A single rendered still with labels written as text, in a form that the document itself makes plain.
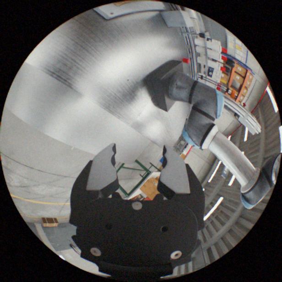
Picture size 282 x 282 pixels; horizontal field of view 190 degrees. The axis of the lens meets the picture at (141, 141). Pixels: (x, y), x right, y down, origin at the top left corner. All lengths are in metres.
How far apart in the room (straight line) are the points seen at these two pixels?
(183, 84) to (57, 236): 4.99
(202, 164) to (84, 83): 8.42
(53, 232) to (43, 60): 4.74
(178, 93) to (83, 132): 0.36
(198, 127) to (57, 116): 0.43
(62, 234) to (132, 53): 4.95
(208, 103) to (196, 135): 0.13
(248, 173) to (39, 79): 0.61
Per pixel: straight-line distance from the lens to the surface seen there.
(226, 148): 0.36
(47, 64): 0.24
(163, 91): 0.36
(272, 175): 0.40
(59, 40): 0.26
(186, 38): 0.65
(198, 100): 0.37
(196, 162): 8.29
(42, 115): 0.25
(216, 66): 0.69
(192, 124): 0.37
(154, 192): 1.75
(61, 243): 4.71
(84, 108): 0.25
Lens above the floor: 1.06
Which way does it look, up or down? 28 degrees down
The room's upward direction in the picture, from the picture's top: 127 degrees clockwise
